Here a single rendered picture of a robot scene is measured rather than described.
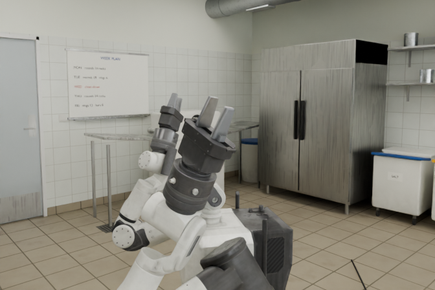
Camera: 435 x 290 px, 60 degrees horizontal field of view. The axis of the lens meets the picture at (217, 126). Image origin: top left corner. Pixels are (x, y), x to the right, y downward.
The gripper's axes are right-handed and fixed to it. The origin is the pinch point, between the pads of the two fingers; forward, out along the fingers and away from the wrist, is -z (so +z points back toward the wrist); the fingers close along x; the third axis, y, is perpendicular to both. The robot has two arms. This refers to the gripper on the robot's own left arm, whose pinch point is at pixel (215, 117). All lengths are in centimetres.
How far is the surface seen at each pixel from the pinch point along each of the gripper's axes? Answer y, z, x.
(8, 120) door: 76, 175, 367
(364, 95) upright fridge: 384, 14, 158
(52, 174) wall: 127, 228, 340
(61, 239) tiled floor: 109, 243, 244
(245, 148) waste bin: 407, 169, 308
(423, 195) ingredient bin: 403, 87, 55
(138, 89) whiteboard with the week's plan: 229, 121, 379
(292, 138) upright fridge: 365, 101, 211
